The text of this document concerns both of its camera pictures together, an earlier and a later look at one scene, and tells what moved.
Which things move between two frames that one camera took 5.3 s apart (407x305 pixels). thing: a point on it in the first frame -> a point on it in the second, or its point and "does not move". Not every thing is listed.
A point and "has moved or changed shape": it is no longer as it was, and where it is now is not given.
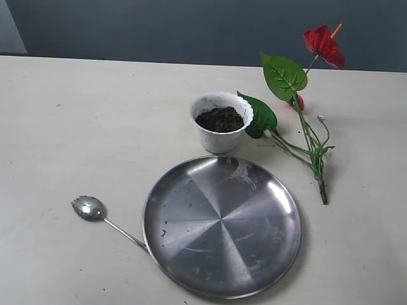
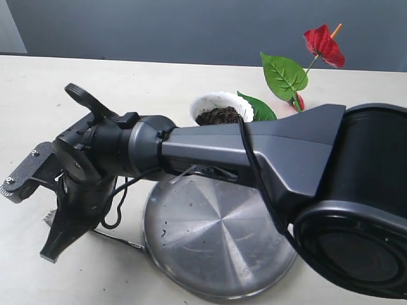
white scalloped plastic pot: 220,142 does not move
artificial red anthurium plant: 289,78 does not move
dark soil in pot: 220,119 does not move
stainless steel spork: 91,208 has moved or changed shape
